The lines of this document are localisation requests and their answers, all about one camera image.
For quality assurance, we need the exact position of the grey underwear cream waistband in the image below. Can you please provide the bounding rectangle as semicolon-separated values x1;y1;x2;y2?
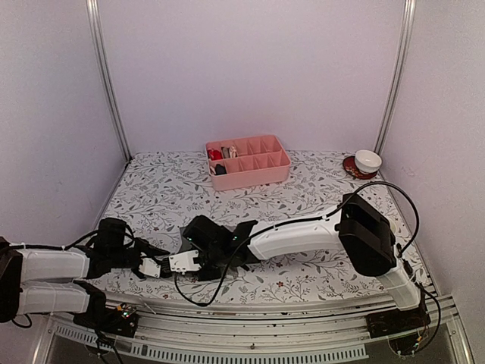
221;145;238;159

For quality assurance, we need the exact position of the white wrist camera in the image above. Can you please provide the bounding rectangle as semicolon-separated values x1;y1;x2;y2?
139;257;172;278
167;250;202;275

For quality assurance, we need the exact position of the right aluminium frame post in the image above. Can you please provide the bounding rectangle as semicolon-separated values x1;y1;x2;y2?
374;0;417;155

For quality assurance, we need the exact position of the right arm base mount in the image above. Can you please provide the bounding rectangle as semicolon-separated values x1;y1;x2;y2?
365;302;431;338

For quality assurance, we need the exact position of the left aluminium frame post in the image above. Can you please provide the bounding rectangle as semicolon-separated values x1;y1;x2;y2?
86;0;133;163

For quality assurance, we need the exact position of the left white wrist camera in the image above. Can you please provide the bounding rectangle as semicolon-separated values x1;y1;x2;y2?
139;257;172;278

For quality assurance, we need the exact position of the white small bowl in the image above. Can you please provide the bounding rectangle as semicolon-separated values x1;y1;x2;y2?
354;149;382;174

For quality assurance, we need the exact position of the red patterned saucer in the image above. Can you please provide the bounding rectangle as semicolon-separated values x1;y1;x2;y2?
343;155;377;180

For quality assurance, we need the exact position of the pink divided organizer box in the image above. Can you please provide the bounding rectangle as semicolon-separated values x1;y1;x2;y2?
205;134;291;191

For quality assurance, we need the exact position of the floral table cloth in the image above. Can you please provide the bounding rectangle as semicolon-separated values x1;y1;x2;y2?
92;151;412;306

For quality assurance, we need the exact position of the red rolled cloth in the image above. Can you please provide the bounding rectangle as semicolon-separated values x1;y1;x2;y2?
208;149;224;161

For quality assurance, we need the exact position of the grey boxer briefs lettered band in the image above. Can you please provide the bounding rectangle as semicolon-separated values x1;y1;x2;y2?
180;220;259;270

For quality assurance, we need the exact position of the cream ceramic mug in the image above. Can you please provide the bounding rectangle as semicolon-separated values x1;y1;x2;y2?
386;217;397;234

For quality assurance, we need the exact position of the aluminium frame post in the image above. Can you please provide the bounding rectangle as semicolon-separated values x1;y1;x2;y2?
86;0;133;163
374;0;417;155

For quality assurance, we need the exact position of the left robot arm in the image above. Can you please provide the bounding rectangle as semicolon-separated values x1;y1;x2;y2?
1;218;171;329

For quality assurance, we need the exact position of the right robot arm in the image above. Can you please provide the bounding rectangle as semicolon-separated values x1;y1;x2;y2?
170;193;421;331

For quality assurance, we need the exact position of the dark rolled cloth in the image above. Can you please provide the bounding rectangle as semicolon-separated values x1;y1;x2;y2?
213;164;227;176

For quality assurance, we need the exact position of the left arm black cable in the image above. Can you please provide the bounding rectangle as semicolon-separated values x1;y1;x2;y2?
0;227;137;329

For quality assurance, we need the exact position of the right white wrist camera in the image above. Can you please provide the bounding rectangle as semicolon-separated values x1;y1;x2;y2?
167;250;202;275

